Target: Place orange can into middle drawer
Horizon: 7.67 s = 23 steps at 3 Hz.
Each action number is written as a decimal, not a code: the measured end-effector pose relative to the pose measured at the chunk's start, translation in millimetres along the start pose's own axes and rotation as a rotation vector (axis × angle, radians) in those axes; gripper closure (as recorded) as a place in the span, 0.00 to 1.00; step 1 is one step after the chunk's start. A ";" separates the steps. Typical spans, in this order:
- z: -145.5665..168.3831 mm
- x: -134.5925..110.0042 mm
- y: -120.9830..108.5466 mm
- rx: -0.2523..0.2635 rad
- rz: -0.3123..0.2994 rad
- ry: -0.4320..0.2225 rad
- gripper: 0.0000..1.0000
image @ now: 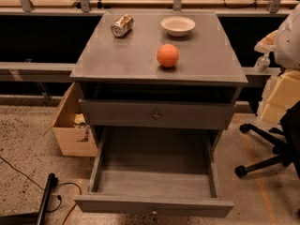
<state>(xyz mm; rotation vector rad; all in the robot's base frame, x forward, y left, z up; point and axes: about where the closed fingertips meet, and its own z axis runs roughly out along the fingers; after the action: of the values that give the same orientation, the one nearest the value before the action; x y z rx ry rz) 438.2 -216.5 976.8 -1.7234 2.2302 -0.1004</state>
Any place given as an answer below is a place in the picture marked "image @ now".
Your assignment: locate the orange ball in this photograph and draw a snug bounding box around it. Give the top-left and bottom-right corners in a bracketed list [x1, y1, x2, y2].
[157, 44, 179, 68]

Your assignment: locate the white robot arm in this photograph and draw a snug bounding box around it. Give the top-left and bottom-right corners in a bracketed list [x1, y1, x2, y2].
[274, 4, 300, 69]

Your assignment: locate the upper grey drawer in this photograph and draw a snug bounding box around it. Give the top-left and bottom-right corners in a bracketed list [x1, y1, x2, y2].
[79, 99, 234, 129]

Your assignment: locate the grey wooden drawer cabinet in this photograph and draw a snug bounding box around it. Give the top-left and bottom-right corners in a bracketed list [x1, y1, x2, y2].
[71, 9, 248, 144]

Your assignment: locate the open lower grey drawer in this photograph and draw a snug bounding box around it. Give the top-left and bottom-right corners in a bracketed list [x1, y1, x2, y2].
[75, 127, 234, 218]

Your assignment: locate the silver orange soda can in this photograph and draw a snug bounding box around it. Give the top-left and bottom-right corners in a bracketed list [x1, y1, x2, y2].
[111, 14, 134, 38]

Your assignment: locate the cardboard box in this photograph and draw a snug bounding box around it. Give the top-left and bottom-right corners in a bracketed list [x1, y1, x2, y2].
[44, 83, 98, 157]

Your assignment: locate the white bowl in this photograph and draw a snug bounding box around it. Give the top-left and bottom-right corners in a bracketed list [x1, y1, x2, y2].
[160, 16, 196, 38]

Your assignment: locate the clear sanitizer pump bottle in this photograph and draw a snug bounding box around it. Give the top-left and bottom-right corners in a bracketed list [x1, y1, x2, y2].
[254, 53, 270, 73]

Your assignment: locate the black office chair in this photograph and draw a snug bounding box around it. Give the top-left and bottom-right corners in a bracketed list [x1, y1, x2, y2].
[234, 101, 300, 178]

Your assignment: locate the black floor stand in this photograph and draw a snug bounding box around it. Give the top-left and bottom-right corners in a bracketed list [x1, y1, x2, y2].
[0, 173, 58, 225]

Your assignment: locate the black floor cable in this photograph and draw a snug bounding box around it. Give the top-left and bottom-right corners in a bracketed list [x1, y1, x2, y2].
[0, 155, 83, 225]

